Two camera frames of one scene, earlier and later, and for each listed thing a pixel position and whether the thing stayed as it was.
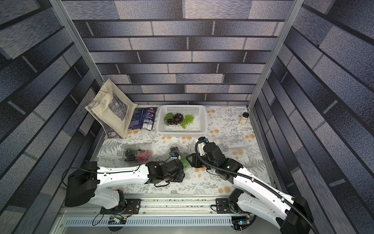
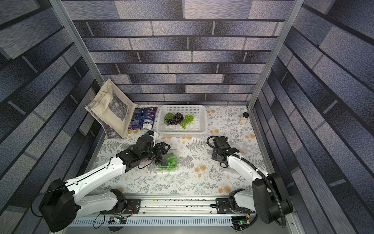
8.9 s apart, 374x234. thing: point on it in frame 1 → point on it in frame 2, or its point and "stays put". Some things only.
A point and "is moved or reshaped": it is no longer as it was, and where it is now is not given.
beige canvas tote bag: (112, 108) stays put
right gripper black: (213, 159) → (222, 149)
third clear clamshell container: (243, 148) stays put
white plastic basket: (197, 127) stays put
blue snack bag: (142, 118) stays put
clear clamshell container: (183, 152) is moved or reshaped
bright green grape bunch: (185, 162) is moved or reshaped
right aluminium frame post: (289, 20) stays put
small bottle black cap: (244, 118) stays put
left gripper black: (181, 177) → (162, 150)
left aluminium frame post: (57, 4) stays put
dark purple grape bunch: (172, 119) stays put
